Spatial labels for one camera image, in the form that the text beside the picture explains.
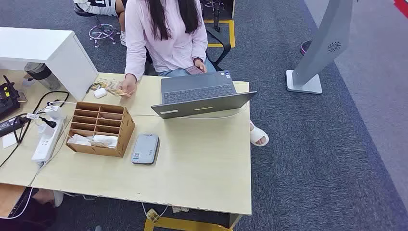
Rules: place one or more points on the person's left hand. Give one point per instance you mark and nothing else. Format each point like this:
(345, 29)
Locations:
(200, 65)

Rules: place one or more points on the person's right hand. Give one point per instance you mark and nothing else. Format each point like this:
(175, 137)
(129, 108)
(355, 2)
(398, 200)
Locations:
(129, 85)

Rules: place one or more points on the dark smartphone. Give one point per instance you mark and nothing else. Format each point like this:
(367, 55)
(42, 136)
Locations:
(193, 70)

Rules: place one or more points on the white room key cards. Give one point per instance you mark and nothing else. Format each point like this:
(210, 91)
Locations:
(102, 140)

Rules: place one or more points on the person on stool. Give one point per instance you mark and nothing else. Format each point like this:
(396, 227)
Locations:
(98, 6)

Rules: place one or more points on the person's foot in white sandal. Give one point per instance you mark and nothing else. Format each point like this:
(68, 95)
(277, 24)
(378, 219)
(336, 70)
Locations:
(257, 135)

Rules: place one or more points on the grey laptop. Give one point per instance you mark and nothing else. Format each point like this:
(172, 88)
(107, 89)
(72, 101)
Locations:
(197, 86)

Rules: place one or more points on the stack of patterned cards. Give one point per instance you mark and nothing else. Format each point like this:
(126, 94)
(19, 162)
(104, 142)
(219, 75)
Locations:
(106, 83)

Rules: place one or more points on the white earbuds case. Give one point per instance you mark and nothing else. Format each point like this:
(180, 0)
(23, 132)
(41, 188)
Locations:
(100, 92)

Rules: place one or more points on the brown cardboard organizer box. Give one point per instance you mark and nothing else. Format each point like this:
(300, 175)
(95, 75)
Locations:
(125, 130)

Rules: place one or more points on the black equipment stand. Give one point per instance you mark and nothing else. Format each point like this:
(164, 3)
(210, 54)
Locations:
(216, 12)

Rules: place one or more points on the stool with chrome base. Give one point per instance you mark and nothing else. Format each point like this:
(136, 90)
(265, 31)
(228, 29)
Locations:
(102, 32)

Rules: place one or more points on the white charger adapter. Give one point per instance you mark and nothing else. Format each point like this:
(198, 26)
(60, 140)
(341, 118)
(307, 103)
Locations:
(54, 112)

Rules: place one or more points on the clear bottle with dark band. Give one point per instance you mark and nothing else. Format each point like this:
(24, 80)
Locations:
(43, 75)

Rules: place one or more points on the black power plug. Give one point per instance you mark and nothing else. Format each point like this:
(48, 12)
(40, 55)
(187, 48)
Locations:
(49, 122)

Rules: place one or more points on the white desk shelf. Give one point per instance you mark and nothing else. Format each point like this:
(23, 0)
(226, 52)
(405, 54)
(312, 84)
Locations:
(41, 44)

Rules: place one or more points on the white power strip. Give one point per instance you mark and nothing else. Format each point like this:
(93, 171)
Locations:
(46, 145)

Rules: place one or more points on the round dark base with purple rim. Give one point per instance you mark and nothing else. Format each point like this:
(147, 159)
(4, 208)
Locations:
(304, 47)

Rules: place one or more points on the black remote controller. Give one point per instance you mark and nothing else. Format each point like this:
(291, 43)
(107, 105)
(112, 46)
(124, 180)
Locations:
(8, 97)

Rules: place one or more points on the grey kiosk stand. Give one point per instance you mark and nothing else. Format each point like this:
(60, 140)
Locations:
(322, 44)

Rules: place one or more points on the black flat device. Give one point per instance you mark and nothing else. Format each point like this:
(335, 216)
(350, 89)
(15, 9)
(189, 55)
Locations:
(9, 126)

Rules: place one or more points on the white paper slip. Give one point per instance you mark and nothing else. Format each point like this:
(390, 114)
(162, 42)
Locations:
(9, 140)

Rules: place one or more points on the yellow tag under table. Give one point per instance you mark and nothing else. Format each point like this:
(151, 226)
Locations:
(153, 215)

